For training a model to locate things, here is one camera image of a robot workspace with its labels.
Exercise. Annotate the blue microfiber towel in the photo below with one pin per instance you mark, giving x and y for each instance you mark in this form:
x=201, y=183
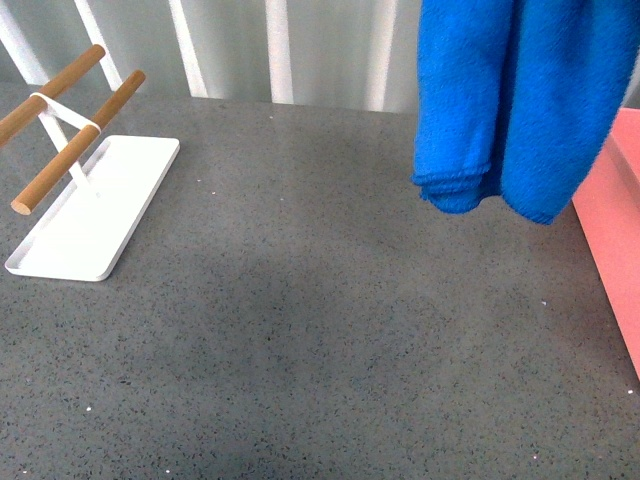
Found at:
x=516, y=99

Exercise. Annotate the pink plastic bin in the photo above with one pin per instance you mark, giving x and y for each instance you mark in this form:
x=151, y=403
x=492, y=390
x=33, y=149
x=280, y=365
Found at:
x=607, y=205

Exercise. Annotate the right wooden rack bar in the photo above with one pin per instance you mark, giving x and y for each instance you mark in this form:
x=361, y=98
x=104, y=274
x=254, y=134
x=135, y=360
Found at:
x=44, y=181

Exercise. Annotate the wooden rack bar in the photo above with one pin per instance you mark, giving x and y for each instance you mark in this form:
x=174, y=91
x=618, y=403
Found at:
x=44, y=181
x=28, y=110

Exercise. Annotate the left wooden rack bar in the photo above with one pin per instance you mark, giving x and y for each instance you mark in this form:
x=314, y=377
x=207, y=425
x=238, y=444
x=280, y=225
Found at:
x=28, y=110

